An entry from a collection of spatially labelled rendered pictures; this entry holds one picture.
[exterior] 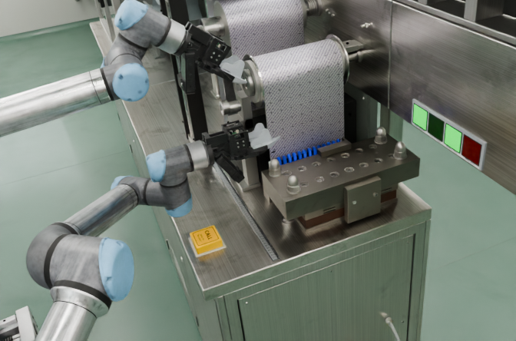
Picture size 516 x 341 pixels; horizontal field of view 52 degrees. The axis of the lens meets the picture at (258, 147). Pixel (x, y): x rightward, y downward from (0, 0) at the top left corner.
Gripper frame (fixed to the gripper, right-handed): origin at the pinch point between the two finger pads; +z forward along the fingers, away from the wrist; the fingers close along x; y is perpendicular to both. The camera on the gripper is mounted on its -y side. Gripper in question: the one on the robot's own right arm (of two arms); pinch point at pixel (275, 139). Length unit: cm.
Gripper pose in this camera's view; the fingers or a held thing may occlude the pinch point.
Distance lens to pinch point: 145.7
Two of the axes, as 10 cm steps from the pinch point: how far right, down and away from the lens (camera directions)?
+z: 9.2, -2.7, 2.7
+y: -1.0, -8.5, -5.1
